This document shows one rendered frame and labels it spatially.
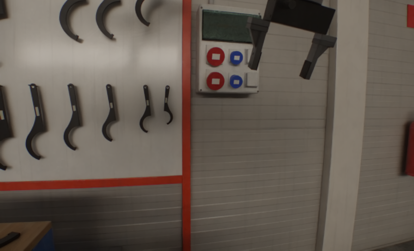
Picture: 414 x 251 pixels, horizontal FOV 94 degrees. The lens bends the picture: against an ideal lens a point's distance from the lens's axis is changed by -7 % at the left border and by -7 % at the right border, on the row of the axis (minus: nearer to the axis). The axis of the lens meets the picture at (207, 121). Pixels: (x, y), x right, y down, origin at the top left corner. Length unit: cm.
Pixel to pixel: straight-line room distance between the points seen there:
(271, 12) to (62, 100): 126
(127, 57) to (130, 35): 13
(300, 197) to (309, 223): 26
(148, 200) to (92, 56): 97
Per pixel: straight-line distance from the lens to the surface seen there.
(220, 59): 125
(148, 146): 137
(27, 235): 90
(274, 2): 47
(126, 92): 136
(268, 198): 172
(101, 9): 144
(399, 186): 264
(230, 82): 124
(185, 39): 139
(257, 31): 47
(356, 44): 197
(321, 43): 53
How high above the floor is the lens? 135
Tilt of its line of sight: 5 degrees down
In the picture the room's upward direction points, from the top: 1 degrees clockwise
